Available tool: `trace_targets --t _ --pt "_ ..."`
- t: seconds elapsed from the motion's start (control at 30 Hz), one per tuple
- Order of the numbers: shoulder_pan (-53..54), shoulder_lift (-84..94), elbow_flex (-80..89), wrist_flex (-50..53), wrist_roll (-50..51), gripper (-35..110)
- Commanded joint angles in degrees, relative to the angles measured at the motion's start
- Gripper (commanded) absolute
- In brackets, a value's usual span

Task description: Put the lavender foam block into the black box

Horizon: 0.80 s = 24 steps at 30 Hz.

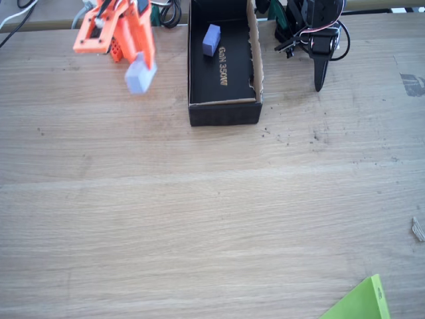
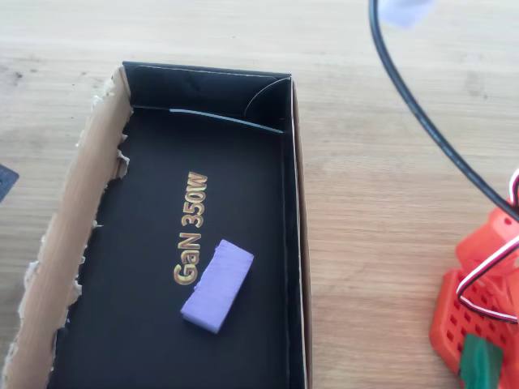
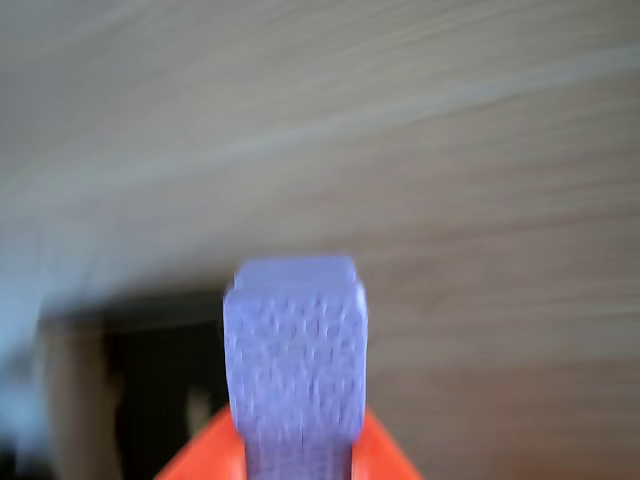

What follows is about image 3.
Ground purple foam block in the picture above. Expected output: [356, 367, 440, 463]
[222, 255, 370, 480]

